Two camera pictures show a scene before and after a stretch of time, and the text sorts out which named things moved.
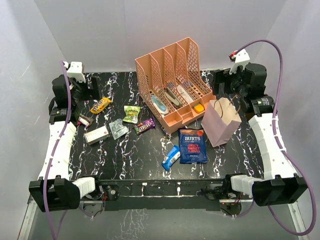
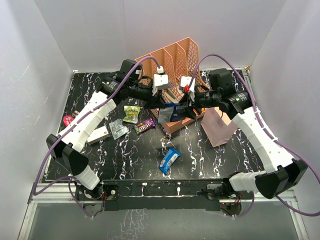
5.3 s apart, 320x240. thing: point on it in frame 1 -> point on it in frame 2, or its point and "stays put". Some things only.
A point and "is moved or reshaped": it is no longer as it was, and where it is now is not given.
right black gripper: x=222 y=76 -> x=188 y=111
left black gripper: x=94 y=91 -> x=155 y=102
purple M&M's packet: x=149 y=124 stays put
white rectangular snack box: x=97 y=135 stays put
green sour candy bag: x=131 y=113 stays put
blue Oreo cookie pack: x=174 y=156 is moved or reshaped
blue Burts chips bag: x=192 y=146 -> x=169 y=113
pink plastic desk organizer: x=171 y=81 stays put
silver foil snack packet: x=117 y=128 stays put
